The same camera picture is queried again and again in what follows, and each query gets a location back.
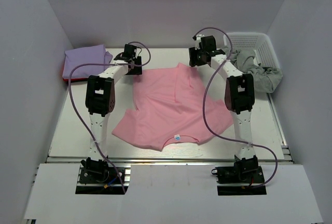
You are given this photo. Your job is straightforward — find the pink t shirt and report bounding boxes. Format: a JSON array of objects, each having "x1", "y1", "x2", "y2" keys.
[{"x1": 112, "y1": 63, "x2": 233, "y2": 151}]

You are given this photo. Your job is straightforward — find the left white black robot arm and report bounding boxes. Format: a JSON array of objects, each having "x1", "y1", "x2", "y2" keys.
[{"x1": 85, "y1": 42, "x2": 142, "y2": 161}]

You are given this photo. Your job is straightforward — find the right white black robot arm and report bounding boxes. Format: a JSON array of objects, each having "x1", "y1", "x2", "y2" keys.
[{"x1": 189, "y1": 34, "x2": 258, "y2": 173}]

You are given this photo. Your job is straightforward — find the folded purple t shirt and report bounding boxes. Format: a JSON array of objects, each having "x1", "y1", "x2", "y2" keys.
[{"x1": 64, "y1": 45, "x2": 113, "y2": 76}]

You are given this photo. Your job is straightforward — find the folded red t shirt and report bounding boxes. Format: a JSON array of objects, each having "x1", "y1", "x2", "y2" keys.
[{"x1": 62, "y1": 67, "x2": 89, "y2": 82}]

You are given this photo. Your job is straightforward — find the white plastic basket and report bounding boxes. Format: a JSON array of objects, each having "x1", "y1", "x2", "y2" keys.
[{"x1": 221, "y1": 32, "x2": 280, "y2": 76}]

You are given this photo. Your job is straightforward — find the grey crumpled t shirt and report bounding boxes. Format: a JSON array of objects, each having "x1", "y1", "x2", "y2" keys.
[{"x1": 223, "y1": 49, "x2": 283, "y2": 93}]

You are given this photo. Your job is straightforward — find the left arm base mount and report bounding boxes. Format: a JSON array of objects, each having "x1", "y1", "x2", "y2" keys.
[{"x1": 75, "y1": 158, "x2": 129, "y2": 195}]

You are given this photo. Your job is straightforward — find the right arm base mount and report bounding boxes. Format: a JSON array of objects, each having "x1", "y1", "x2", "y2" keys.
[{"x1": 211, "y1": 161, "x2": 267, "y2": 196}]

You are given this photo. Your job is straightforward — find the aluminium table rail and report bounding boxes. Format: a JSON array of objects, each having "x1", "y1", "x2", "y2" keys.
[{"x1": 47, "y1": 77, "x2": 292, "y2": 163}]

